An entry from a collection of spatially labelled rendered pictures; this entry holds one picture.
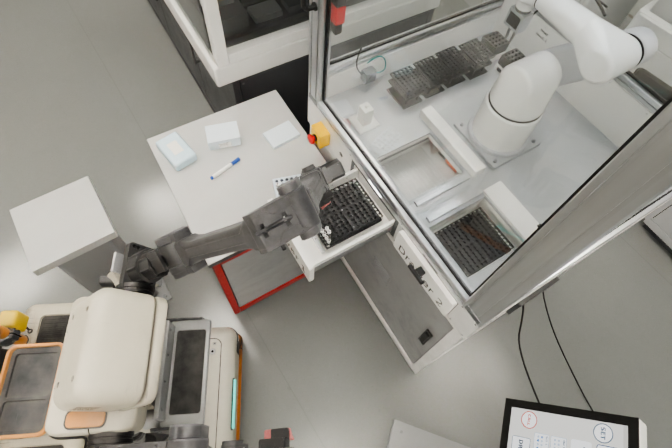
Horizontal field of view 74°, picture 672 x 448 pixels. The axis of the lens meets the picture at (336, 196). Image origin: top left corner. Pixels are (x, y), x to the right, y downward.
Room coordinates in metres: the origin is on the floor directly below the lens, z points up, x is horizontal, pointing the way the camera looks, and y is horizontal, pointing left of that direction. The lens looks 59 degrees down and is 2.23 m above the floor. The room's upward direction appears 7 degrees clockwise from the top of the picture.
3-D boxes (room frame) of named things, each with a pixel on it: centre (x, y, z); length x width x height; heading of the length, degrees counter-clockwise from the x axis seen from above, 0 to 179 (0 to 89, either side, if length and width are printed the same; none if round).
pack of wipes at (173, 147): (0.97, 0.64, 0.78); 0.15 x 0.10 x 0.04; 48
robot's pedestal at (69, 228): (0.63, 0.96, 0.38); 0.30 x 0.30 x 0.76; 40
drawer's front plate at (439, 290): (0.56, -0.31, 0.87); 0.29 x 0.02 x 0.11; 37
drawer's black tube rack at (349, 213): (0.74, -0.03, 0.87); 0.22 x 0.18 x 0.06; 127
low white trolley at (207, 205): (0.96, 0.37, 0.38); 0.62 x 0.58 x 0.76; 37
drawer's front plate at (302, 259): (0.62, 0.13, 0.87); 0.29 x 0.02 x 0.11; 37
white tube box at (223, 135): (1.07, 0.48, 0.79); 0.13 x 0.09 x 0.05; 112
